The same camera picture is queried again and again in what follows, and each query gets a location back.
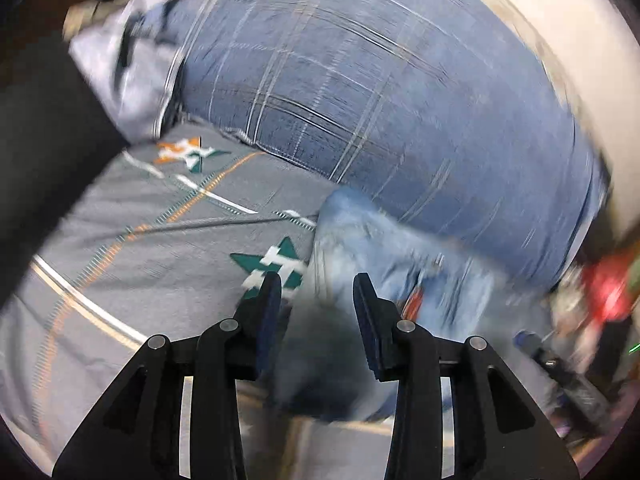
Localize blue plaid quilt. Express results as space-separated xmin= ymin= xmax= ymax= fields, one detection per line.
xmin=135 ymin=0 xmax=613 ymax=293

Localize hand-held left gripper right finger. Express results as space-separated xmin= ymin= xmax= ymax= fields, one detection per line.
xmin=352 ymin=273 xmax=579 ymax=480

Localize blue jeans pants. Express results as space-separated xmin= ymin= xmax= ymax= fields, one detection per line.
xmin=272 ymin=187 xmax=556 ymax=423

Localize grey star-print bed sheet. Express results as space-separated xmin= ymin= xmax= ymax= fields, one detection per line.
xmin=0 ymin=125 xmax=571 ymax=480

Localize dark cloth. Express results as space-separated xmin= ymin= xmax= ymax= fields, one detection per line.
xmin=0 ymin=25 xmax=131 ymax=306

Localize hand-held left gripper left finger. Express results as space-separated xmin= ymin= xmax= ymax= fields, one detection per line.
xmin=52 ymin=271 xmax=283 ymax=480

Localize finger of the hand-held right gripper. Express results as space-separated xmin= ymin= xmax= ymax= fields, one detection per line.
xmin=514 ymin=329 xmax=557 ymax=368

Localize pale blue pillow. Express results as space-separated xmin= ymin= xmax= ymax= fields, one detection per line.
xmin=67 ymin=0 xmax=188 ymax=143

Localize red blurred object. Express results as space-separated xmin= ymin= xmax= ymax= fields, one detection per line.
xmin=582 ymin=252 xmax=640 ymax=326

